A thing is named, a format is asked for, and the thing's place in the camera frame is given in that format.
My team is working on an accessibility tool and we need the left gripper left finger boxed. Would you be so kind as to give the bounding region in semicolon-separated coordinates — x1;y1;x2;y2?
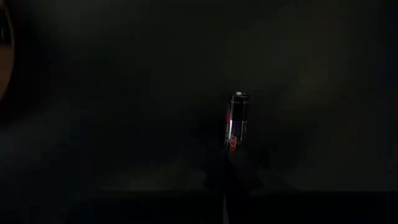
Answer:
186;151;229;224

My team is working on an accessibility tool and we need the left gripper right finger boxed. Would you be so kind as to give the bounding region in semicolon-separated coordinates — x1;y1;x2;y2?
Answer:
225;146;299;224

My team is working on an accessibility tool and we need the silver black battery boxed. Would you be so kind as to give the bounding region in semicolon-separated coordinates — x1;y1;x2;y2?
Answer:
224;90;250;154

